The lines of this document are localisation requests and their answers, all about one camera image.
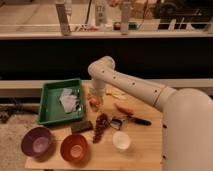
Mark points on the green plastic tray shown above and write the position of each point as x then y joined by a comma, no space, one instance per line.
51,111

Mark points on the black handled peeler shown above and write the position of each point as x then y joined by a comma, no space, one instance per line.
118,122

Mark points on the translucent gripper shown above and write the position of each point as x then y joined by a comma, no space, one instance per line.
97,97

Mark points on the purple bowl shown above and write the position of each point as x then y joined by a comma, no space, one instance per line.
36,142

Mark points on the small metal cup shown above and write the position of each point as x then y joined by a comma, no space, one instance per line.
96,108

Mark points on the brown grape bunch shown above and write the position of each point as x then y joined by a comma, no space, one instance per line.
102,123

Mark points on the orange carrot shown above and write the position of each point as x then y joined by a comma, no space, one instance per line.
124,110

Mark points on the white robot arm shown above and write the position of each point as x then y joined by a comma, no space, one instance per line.
187,123

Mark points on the orange yellow apple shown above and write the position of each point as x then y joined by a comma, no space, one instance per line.
94,102

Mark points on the dark rectangular block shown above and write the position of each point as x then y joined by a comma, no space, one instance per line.
81,126

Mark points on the clear plastic bag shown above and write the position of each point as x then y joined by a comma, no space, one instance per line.
68,100

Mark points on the wooden board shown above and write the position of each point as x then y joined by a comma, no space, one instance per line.
144,153

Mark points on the orange bowl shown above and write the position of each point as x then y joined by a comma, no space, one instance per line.
74,148

